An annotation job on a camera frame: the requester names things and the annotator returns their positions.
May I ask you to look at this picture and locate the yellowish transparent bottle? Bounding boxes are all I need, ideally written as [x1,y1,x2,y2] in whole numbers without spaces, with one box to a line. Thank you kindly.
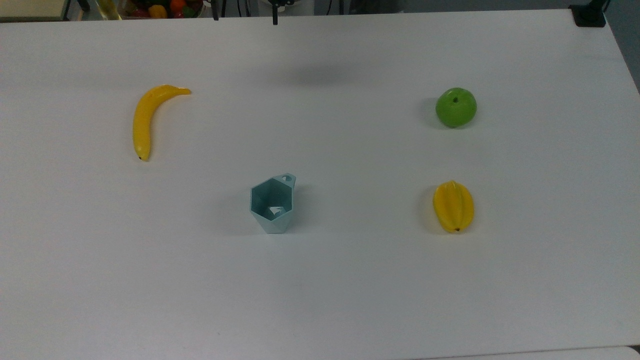
[98,0,122,21]

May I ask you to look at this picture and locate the beige wooden cabinet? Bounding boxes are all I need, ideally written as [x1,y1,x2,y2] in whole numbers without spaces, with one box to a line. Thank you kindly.
[0,0,71,23]

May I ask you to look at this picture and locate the black table clamp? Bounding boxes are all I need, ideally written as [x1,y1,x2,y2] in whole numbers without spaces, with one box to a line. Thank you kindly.
[569,0,612,28]

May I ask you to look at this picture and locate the yellow plastic banana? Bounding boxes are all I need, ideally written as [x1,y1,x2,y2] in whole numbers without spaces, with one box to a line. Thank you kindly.
[132,84,192,162]

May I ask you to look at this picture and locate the yellow plastic starfruit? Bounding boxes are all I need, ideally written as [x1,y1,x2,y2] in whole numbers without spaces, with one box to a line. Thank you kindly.
[432,180,475,234]

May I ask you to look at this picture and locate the green plastic apple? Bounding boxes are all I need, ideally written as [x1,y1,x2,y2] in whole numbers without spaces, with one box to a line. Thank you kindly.
[435,87,478,128]

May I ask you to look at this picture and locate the light blue hexagonal mug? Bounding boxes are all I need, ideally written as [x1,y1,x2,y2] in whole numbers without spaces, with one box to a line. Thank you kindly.
[249,173,297,234]

